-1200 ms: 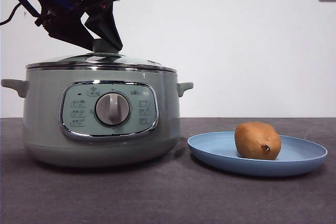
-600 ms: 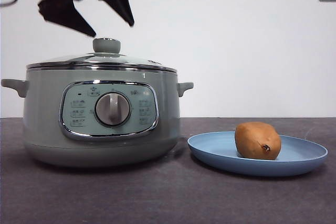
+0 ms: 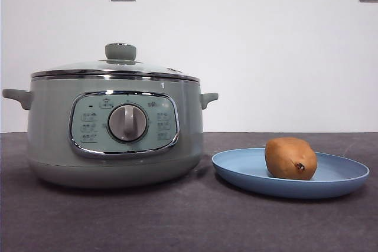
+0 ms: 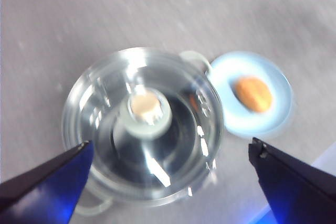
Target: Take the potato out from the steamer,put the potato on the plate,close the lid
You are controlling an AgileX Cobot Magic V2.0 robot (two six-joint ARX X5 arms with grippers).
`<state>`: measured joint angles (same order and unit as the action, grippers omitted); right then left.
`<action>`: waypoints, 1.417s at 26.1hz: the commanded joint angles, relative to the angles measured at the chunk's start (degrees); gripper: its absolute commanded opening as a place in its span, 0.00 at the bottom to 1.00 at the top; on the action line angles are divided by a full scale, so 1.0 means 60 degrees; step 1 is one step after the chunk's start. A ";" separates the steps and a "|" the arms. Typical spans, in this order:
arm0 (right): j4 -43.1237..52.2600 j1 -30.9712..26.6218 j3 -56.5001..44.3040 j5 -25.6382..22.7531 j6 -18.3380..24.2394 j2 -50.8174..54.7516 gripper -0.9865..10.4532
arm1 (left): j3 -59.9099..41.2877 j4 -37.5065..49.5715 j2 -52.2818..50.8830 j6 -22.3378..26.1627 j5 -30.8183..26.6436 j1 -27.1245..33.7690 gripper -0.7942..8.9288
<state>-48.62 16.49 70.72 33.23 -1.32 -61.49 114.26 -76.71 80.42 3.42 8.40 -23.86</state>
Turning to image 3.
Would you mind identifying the glass lid with green knob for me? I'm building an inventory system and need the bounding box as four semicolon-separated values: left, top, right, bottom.
31;42;201;84

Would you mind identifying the green electric steamer pot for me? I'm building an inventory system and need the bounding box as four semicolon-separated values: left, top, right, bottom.
2;76;219;189

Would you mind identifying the brown potato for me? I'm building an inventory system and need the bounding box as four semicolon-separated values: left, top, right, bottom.
265;136;318;181

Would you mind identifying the blue round plate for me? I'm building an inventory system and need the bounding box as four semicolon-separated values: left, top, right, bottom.
211;148;370;200

